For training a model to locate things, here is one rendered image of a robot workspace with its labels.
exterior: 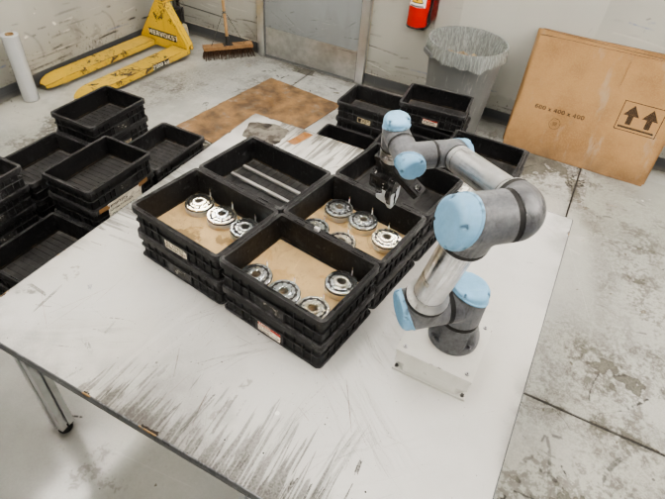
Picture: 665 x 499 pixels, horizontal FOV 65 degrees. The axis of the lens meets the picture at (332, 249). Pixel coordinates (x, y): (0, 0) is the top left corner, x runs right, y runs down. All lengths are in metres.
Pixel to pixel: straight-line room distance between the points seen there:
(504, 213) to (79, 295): 1.38
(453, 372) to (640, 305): 1.90
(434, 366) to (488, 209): 0.63
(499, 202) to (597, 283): 2.26
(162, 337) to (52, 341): 0.32
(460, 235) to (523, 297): 0.96
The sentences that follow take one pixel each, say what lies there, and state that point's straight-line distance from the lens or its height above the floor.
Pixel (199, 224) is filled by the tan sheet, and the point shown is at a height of 0.83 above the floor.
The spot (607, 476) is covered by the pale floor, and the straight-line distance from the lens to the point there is 2.57.
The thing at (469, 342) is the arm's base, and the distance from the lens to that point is 1.59.
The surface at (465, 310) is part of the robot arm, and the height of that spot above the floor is 0.99.
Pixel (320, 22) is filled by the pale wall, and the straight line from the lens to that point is 4.85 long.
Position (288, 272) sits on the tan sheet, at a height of 0.83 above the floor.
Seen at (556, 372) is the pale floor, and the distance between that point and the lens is 2.76.
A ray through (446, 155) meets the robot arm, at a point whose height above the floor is 1.30.
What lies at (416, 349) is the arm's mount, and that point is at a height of 0.80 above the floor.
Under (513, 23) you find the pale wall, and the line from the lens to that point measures 4.31.
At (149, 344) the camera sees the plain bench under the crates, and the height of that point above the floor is 0.70.
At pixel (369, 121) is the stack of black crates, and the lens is 3.40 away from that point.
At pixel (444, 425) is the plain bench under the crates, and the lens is 1.58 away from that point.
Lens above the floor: 2.03
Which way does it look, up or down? 43 degrees down
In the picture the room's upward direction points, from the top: 5 degrees clockwise
